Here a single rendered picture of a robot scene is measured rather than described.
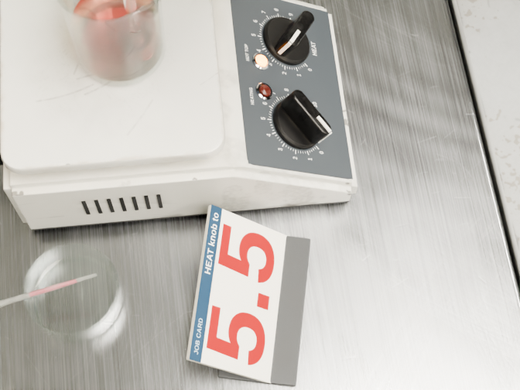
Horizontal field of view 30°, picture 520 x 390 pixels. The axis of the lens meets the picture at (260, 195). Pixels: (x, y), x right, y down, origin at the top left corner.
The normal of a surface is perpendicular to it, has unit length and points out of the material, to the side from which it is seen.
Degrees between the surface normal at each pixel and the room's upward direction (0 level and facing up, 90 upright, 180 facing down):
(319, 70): 30
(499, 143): 0
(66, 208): 90
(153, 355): 0
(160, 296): 0
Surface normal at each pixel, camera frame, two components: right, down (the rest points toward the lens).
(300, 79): 0.51, -0.37
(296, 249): 0.01, -0.38
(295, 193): 0.10, 0.92
